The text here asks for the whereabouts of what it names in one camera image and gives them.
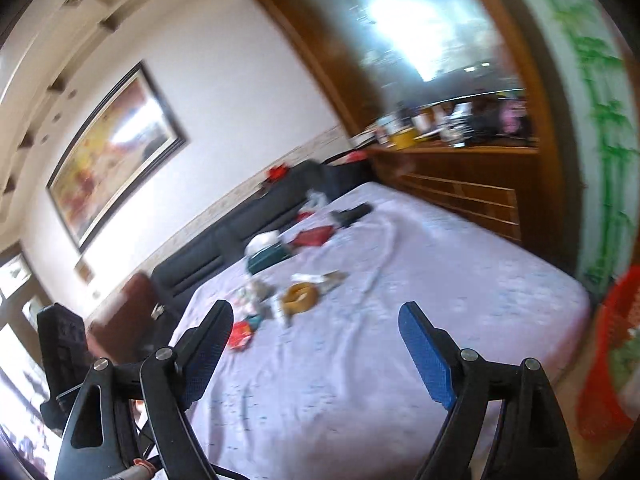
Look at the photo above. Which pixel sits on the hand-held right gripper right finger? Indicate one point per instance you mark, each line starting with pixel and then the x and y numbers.
pixel 425 355

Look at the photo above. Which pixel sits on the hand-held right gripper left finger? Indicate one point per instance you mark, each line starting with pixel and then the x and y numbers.
pixel 205 355

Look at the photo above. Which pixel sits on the red white carton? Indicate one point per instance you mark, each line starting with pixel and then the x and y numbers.
pixel 240 336

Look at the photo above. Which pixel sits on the white plastic bag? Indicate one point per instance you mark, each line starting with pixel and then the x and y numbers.
pixel 252 295

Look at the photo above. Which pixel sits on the wide tan tape roll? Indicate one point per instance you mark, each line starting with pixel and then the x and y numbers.
pixel 311 302

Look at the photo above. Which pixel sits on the red plastic basket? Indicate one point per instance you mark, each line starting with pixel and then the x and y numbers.
pixel 600 360

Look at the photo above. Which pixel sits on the white charger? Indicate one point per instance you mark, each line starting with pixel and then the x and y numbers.
pixel 159 311

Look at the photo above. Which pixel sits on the brown armchair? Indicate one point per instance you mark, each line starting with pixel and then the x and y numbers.
pixel 130 305

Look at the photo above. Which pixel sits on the floral lilac tablecloth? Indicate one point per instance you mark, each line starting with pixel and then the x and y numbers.
pixel 400 270

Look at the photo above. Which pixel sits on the black sofa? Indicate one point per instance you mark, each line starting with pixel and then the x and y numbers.
pixel 210 255

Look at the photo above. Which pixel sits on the dark green tissue box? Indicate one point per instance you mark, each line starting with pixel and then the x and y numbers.
pixel 267 260

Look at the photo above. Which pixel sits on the flat red packet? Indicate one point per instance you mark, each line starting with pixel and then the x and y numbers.
pixel 312 236

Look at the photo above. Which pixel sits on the clear plastic bag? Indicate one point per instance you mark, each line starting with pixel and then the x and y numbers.
pixel 315 200

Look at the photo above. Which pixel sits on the red ornament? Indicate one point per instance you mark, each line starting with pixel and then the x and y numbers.
pixel 278 172

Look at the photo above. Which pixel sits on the large framed painting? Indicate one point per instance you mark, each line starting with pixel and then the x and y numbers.
pixel 115 155

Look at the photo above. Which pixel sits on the yellow tape roll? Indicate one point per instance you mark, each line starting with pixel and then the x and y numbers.
pixel 402 140

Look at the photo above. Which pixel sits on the group of small bottles jars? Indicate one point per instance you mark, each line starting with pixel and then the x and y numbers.
pixel 440 120

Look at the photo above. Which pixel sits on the black handbag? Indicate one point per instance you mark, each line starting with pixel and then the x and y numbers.
pixel 492 120

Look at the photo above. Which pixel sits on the small wall plaque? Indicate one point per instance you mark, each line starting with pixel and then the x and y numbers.
pixel 84 271

